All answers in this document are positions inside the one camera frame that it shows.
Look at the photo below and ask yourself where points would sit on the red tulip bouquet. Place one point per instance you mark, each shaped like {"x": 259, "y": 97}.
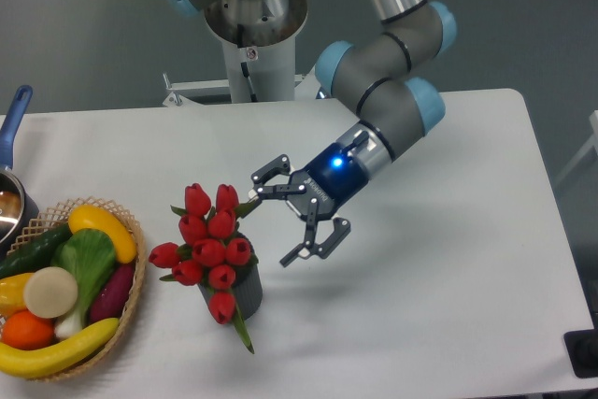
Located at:
{"x": 203, "y": 217}

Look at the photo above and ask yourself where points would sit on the yellow bell pepper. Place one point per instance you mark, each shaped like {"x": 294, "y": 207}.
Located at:
{"x": 12, "y": 293}

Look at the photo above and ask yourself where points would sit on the green bok choy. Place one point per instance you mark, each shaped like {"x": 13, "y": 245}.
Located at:
{"x": 89, "y": 256}

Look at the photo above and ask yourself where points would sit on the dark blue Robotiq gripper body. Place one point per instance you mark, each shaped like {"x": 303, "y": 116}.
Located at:
{"x": 331, "y": 178}

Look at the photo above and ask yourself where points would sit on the white furniture frame at right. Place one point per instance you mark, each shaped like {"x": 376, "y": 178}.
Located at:
{"x": 582, "y": 159}

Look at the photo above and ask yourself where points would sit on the purple sweet potato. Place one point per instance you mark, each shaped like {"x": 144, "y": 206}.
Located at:
{"x": 110, "y": 301}

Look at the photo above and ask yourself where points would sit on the long yellow banana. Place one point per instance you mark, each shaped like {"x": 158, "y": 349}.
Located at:
{"x": 40, "y": 363}

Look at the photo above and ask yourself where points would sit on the orange fruit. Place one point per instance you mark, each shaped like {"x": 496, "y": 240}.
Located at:
{"x": 26, "y": 331}

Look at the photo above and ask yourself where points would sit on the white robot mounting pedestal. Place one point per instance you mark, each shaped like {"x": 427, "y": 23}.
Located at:
{"x": 258, "y": 44}

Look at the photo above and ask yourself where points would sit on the beige round disc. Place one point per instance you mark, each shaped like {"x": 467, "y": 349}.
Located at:
{"x": 50, "y": 292}

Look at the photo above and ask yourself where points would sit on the green cucumber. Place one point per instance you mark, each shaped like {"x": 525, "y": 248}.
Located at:
{"x": 35, "y": 254}

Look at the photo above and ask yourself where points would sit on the blue handled saucepan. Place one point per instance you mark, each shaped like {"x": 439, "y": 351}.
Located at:
{"x": 17, "y": 207}

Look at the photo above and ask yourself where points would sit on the woven wicker basket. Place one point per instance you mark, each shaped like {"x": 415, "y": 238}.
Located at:
{"x": 54, "y": 216}

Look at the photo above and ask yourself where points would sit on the black device at table edge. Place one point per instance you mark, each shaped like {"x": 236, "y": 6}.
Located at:
{"x": 582, "y": 351}

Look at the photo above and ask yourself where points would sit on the dark grey ribbed vase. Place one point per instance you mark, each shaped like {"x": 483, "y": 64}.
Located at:
{"x": 231, "y": 284}

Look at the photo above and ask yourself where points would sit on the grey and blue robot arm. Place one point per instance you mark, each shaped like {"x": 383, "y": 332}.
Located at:
{"x": 375, "y": 82}

